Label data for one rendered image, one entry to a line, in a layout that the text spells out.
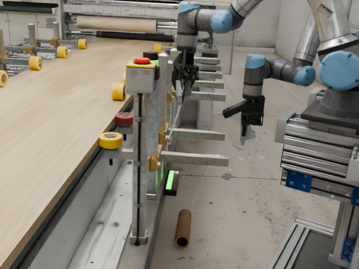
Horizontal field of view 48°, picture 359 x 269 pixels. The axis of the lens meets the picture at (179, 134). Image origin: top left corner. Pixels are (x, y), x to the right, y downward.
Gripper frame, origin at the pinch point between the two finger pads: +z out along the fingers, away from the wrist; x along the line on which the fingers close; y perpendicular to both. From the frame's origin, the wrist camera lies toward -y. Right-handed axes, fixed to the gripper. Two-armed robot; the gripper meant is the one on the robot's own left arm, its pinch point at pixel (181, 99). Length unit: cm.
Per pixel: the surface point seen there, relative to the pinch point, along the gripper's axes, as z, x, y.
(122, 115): 10.3, -20.8, -15.1
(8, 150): 11, -61, 17
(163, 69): -10.7, -6.9, -3.1
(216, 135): 15.6, 15.3, 0.4
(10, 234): 11, -55, 64
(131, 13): -15, 24, -264
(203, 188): 101, 55, -111
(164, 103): 2.3, -6.2, -2.9
